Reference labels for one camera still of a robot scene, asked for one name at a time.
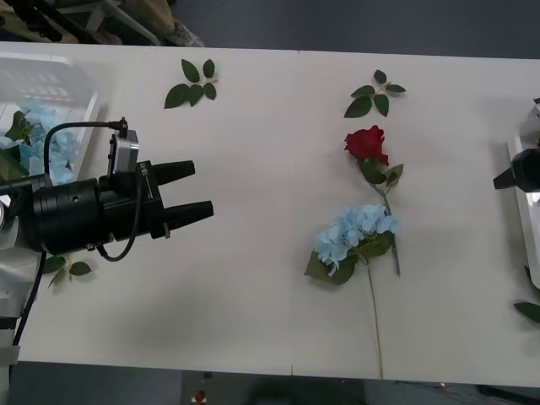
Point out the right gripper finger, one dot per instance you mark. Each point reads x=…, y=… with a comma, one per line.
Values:
x=529, y=158
x=523, y=179

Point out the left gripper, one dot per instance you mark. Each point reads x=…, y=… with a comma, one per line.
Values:
x=126, y=211

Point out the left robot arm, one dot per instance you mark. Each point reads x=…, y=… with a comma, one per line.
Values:
x=63, y=215

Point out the shallow white plastic box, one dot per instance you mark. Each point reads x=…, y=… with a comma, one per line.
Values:
x=86, y=126
x=532, y=236

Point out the green leaf twig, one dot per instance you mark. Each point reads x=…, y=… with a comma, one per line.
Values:
x=177, y=95
x=80, y=268
x=358, y=106
x=529, y=312

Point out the person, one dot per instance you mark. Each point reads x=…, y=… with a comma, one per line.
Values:
x=187, y=37

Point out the red rose with green stem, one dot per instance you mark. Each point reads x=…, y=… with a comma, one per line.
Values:
x=366, y=143

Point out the white power strip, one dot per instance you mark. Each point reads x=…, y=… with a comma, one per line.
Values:
x=199, y=396

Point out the black tripod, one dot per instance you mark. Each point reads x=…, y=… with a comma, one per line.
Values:
x=42, y=25

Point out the white metal frame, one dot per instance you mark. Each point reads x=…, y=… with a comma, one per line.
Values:
x=131, y=22

